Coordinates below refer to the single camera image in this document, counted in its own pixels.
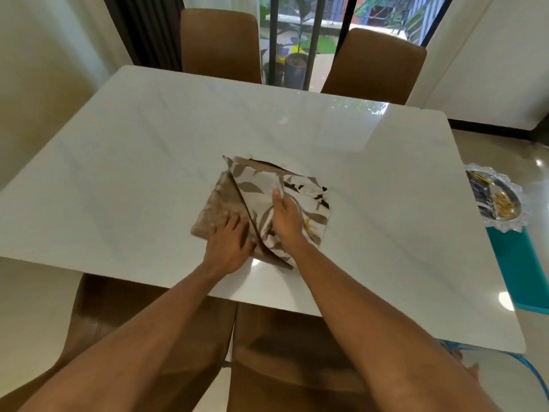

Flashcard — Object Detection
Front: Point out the person's left hand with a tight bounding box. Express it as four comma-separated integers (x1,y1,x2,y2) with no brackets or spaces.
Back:
202,213,258,277

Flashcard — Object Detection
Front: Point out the person's right hand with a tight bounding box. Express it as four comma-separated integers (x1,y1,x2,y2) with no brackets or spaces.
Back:
271,189,308,254

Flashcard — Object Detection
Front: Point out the brown leaf-print cloth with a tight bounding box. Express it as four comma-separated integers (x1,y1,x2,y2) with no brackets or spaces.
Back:
190,155,331,270

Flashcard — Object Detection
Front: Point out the person's left forearm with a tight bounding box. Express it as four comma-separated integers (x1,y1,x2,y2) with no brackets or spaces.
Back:
17,262,241,412

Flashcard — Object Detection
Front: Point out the person's right forearm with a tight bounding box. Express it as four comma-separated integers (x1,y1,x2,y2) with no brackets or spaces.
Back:
287,241,503,412

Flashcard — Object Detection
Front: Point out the brown upholstered dining chair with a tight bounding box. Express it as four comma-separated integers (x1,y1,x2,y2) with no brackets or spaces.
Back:
180,8,262,85
0,274,236,412
321,27,428,106
226,302,374,412

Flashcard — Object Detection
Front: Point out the black plant pot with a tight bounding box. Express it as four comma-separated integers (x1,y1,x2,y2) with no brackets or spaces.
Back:
262,60,285,86

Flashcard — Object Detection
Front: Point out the grey plant pot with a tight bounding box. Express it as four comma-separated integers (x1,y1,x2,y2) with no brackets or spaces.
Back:
283,53,310,89

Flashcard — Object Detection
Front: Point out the green leafy plant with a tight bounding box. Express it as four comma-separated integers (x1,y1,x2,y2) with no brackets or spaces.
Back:
261,0,320,60

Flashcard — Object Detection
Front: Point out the dark brown curtain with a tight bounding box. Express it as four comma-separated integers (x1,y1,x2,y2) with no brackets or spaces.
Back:
102,0,185,73

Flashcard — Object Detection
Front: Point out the silver metal plate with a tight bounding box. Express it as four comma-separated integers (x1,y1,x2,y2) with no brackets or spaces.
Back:
471,171,522,220

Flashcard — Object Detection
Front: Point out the scalloped clear glass tray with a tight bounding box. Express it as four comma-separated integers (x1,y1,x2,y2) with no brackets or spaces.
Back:
465,162,532,233

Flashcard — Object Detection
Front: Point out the teal stool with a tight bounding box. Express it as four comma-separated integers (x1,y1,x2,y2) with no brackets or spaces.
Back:
486,226,549,316

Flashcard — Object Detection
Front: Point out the black window frame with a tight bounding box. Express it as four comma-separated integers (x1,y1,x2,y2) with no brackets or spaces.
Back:
268,0,456,91

